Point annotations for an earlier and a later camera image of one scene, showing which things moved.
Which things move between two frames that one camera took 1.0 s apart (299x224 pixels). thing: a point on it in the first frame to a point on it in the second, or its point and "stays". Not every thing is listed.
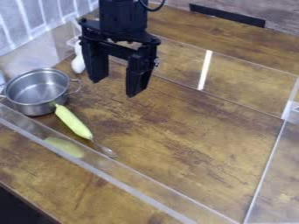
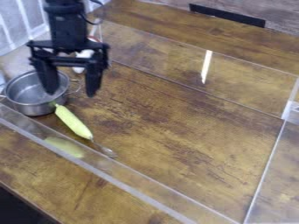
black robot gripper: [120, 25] to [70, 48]
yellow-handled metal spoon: [75, 124] stays
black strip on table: [228, 16] stays
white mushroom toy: [79, 61] stays
